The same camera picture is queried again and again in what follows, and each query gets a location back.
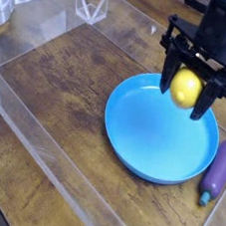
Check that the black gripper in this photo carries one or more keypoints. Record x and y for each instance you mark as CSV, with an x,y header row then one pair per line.
x,y
182,49

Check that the yellow lemon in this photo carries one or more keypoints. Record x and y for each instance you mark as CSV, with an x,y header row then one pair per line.
x,y
185,88

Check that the black bar on background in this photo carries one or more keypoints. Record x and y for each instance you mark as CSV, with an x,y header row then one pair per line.
x,y
199,1

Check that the blue round tray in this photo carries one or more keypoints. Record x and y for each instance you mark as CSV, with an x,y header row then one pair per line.
x,y
155,139

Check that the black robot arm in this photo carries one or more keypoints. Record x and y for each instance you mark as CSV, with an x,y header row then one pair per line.
x,y
211,32

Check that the clear acrylic enclosure wall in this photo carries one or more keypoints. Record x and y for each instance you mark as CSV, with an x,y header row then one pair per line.
x,y
60,60

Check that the purple toy eggplant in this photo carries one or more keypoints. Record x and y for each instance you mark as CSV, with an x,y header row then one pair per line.
x,y
215,178

